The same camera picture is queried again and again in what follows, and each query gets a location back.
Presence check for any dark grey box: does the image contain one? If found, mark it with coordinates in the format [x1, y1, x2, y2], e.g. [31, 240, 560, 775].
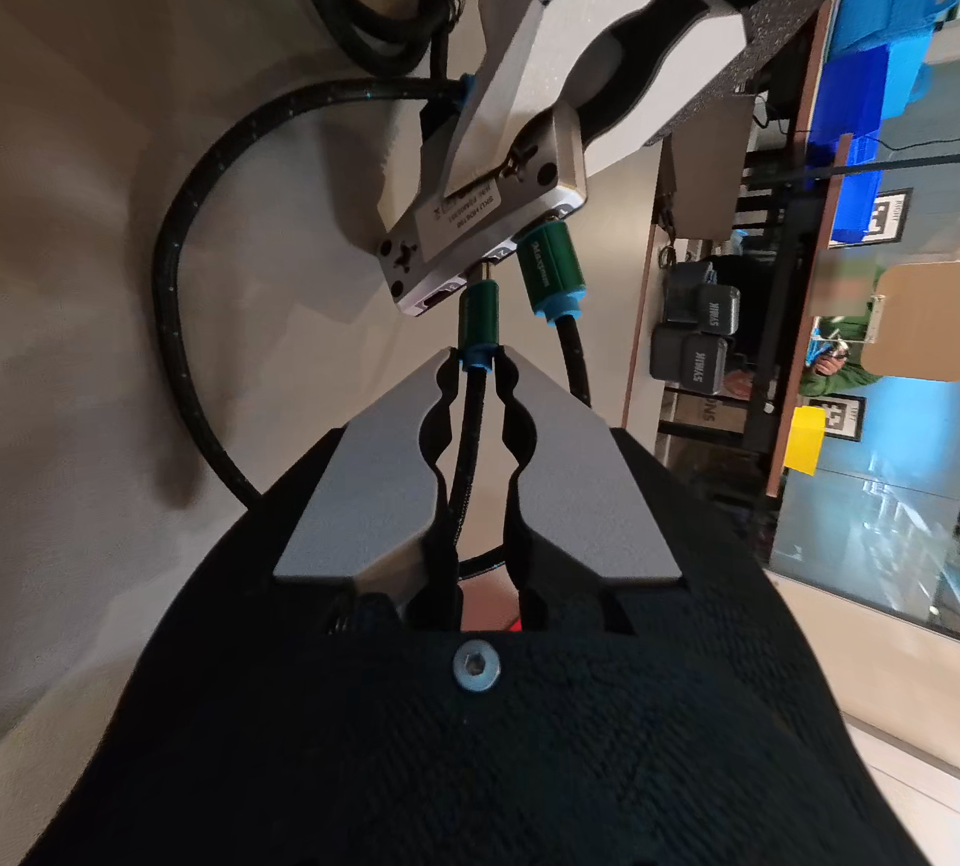
[660, 93, 755, 240]

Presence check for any wooden office table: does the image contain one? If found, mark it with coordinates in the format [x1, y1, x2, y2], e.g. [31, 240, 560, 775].
[750, 0, 837, 147]
[738, 134, 856, 507]

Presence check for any black tripod light stand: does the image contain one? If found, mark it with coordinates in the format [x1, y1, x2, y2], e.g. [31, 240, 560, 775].
[746, 153, 960, 192]

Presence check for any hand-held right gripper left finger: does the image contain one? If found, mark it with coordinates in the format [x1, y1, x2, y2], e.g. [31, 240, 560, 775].
[272, 347, 460, 604]

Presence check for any black braided hdmi cable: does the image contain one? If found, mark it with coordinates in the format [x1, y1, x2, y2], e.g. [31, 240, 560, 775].
[447, 264, 513, 582]
[152, 74, 594, 507]

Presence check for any printed cardboard box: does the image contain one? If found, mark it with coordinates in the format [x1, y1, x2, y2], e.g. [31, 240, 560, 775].
[660, 371, 759, 447]

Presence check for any silver hdmi hub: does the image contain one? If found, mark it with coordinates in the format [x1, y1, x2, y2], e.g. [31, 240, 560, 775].
[375, 104, 590, 318]

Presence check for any light blue tote caddy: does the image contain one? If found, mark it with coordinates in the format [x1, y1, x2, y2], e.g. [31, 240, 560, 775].
[828, 0, 960, 57]

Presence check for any framed marker tag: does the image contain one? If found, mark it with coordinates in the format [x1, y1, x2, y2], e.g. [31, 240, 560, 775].
[866, 187, 915, 244]
[806, 393, 867, 443]

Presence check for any red plastic bin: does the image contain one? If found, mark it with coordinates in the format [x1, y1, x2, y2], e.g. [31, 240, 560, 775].
[459, 579, 525, 633]

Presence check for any wooden board stand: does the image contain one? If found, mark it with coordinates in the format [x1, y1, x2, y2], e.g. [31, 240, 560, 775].
[862, 262, 960, 383]

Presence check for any white single door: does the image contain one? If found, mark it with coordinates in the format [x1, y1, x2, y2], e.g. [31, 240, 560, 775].
[772, 573, 960, 732]

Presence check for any black hard case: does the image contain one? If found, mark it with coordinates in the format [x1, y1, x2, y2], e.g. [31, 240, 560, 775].
[648, 326, 730, 394]
[663, 262, 744, 338]

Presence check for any blue plastic bin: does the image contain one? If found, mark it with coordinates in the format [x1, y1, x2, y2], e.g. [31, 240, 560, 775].
[810, 44, 935, 147]
[828, 131, 886, 246]

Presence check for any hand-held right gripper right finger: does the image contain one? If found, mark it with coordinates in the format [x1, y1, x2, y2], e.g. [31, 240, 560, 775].
[496, 347, 685, 608]

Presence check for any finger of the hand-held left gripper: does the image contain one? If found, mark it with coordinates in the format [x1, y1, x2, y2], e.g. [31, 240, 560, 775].
[579, 7, 751, 178]
[416, 0, 702, 201]

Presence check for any small yellow bin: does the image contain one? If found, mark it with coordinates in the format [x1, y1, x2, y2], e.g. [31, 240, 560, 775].
[782, 406, 828, 477]

